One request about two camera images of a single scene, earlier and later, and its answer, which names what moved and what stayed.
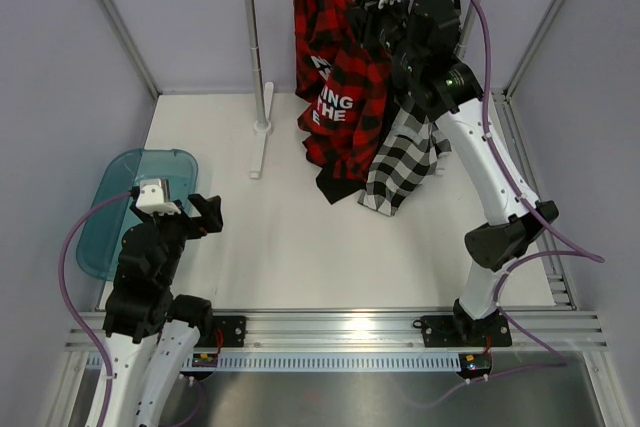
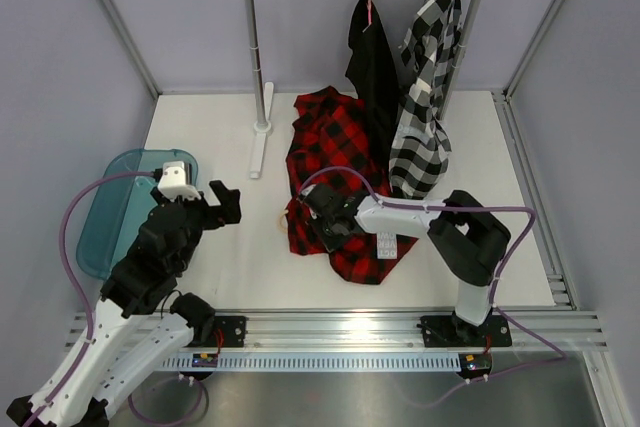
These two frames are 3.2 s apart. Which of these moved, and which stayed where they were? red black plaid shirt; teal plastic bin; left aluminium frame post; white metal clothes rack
Moved: red black plaid shirt
Stayed: left aluminium frame post; white metal clothes rack; teal plastic bin
